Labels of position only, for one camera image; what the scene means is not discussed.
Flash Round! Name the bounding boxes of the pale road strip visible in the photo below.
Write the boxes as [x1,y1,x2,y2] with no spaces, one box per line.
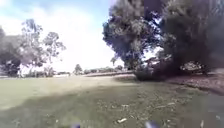
[81,70,135,78]

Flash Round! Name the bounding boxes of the dark round bush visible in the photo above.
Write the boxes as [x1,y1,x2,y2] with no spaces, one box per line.
[133,65,158,82]

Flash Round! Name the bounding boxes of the small distant tree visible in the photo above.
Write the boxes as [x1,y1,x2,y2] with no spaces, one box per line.
[73,63,84,75]

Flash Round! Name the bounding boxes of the green grass field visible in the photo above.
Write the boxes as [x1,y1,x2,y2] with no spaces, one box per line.
[0,75,224,128]

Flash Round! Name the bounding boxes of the group of tall pale trees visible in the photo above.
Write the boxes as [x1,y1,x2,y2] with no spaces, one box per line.
[0,18,67,79]

